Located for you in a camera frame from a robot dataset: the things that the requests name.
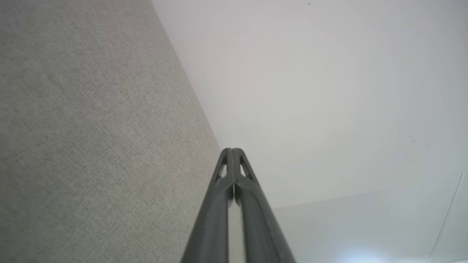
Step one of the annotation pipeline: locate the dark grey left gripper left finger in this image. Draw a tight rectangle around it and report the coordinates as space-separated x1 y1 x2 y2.
181 148 234 263

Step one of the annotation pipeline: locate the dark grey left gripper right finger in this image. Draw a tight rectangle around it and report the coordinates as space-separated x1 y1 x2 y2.
233 148 297 263

